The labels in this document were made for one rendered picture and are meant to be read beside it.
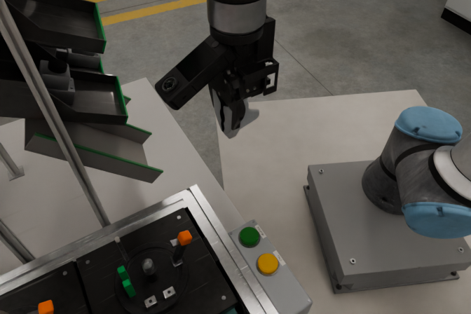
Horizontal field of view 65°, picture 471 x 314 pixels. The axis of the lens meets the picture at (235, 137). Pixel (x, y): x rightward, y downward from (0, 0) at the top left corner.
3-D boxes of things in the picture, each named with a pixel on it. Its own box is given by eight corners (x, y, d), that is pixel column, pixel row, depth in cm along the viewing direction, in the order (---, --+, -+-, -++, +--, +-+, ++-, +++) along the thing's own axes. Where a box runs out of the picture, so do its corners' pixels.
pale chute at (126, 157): (141, 144, 94) (151, 132, 92) (152, 183, 85) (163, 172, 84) (24, 104, 75) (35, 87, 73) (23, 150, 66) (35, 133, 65)
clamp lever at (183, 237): (178, 254, 73) (188, 229, 69) (183, 262, 72) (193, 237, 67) (161, 258, 71) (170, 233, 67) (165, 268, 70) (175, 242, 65)
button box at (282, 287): (253, 230, 87) (254, 217, 82) (309, 312, 75) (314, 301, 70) (227, 245, 84) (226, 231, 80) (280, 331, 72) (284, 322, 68)
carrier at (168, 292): (183, 211, 85) (178, 178, 76) (238, 305, 71) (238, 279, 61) (77, 263, 76) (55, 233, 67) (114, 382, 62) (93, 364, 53)
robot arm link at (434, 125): (430, 144, 85) (457, 99, 76) (445, 192, 76) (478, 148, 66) (377, 139, 86) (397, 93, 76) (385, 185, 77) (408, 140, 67)
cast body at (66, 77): (71, 90, 71) (76, 59, 67) (73, 104, 68) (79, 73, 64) (20, 85, 66) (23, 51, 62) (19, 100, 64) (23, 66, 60)
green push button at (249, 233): (251, 228, 82) (252, 223, 80) (261, 242, 79) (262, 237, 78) (236, 236, 80) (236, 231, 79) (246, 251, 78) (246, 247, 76)
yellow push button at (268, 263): (270, 254, 78) (270, 249, 76) (281, 270, 75) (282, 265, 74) (254, 263, 76) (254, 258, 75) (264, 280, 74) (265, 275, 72)
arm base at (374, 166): (411, 162, 94) (427, 135, 87) (438, 214, 84) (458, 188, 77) (354, 165, 94) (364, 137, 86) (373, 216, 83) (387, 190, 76)
